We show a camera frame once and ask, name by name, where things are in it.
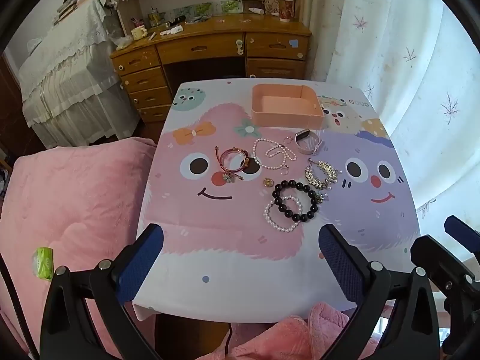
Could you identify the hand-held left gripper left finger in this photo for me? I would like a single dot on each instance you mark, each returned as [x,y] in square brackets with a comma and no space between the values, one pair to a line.
[140,258]

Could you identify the glass jar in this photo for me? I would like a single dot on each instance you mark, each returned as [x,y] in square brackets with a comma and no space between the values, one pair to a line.
[155,18]

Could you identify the smartwatch with pink band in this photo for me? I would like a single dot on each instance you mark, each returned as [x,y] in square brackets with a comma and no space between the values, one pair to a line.
[305,149]

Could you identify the beige patterned bag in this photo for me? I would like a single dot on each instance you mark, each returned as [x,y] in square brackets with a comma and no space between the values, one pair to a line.
[270,4]

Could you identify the white leaf print curtain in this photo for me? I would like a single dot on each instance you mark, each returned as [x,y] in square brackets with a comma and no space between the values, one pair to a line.
[393,45]

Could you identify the wooden desk with drawers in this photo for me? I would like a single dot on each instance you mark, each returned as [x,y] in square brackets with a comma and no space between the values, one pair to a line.
[210,30]

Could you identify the green packet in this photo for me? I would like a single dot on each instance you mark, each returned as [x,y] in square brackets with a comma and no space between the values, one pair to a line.
[43,264]

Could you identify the small rhinestone brooch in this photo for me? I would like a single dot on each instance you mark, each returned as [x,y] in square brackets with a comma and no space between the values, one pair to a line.
[319,197]

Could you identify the red patterned cup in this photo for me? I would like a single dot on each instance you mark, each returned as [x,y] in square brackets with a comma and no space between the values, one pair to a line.
[286,9]

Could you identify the white tube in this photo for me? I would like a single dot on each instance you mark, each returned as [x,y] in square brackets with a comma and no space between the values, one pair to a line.
[255,10]

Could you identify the clear plastic bag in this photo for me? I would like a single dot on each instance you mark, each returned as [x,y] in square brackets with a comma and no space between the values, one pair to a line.
[123,42]

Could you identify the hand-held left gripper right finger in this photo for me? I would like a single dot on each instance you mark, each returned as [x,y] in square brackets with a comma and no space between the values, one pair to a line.
[341,262]

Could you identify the cartoon printed tablecloth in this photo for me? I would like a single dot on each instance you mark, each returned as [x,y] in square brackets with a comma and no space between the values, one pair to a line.
[225,270]

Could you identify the pink storage box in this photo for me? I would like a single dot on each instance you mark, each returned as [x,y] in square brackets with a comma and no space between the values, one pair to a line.
[262,118]

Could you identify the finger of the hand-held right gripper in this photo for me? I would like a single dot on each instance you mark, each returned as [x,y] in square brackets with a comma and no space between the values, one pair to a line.
[459,228]
[431,257]

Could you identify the yellow mug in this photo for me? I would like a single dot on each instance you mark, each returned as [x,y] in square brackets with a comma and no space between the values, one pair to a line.
[138,33]

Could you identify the wooden desk hutch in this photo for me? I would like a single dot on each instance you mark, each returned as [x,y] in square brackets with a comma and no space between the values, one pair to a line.
[125,15]

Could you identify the bed with white lace cover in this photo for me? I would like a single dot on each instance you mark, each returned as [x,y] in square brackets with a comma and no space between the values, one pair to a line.
[67,63]

